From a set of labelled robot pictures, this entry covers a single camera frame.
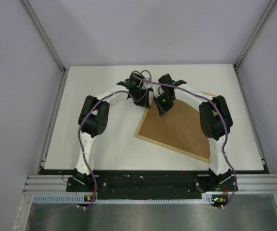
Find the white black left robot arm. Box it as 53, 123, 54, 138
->
73, 70, 152, 191

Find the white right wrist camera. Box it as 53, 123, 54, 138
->
152, 85, 164, 98

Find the aluminium right table rail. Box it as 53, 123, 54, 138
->
233, 64, 272, 174

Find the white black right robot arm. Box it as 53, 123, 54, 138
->
150, 74, 235, 191

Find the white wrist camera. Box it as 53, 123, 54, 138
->
152, 85, 164, 98
141, 77, 151, 90

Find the aluminium front rail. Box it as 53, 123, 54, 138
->
23, 174, 277, 194

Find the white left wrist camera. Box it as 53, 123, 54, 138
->
141, 77, 151, 90

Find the aluminium left table rail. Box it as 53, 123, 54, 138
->
35, 69, 69, 175

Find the white slotted cable duct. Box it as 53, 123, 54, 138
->
33, 194, 228, 205

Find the aluminium corner post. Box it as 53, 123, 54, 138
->
233, 0, 277, 71
20, 0, 66, 73

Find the wooden picture frame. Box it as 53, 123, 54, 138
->
135, 99, 211, 163

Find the aluminium right corner post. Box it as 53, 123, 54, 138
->
233, 0, 277, 71

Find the aluminium left corner post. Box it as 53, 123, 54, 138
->
20, 0, 66, 73

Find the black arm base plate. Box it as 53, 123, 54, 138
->
66, 170, 238, 193

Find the aluminium table rail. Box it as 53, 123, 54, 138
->
35, 69, 69, 175
233, 64, 272, 174

